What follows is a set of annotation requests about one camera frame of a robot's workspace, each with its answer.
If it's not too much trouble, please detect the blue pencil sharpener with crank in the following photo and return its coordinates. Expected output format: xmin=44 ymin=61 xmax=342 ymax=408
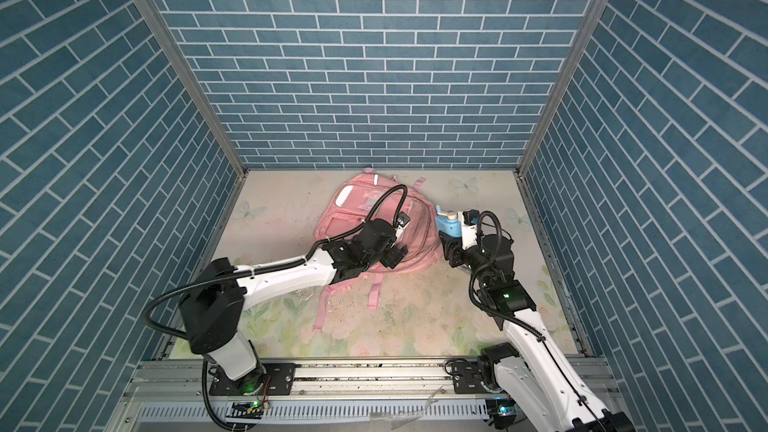
xmin=436 ymin=206 xmax=462 ymax=238

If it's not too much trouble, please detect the pink student backpack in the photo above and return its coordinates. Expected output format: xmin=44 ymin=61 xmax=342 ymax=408
xmin=313 ymin=169 xmax=442 ymax=332

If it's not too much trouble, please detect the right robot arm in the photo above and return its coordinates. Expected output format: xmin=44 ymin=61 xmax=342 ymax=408
xmin=436 ymin=209 xmax=634 ymax=431

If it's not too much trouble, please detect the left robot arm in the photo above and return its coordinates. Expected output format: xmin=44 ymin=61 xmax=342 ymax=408
xmin=142 ymin=184 xmax=409 ymax=381

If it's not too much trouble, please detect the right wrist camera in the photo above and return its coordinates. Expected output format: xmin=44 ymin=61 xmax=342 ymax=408
xmin=459 ymin=211 xmax=478 ymax=250

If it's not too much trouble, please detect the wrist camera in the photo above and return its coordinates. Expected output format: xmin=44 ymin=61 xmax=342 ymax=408
xmin=459 ymin=211 xmax=478 ymax=250
xmin=393 ymin=211 xmax=411 ymax=238

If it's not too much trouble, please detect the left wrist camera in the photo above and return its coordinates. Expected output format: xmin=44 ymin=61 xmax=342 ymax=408
xmin=393 ymin=211 xmax=411 ymax=238

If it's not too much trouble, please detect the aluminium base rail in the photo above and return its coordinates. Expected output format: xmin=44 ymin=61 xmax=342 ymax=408
xmin=107 ymin=357 xmax=533 ymax=431

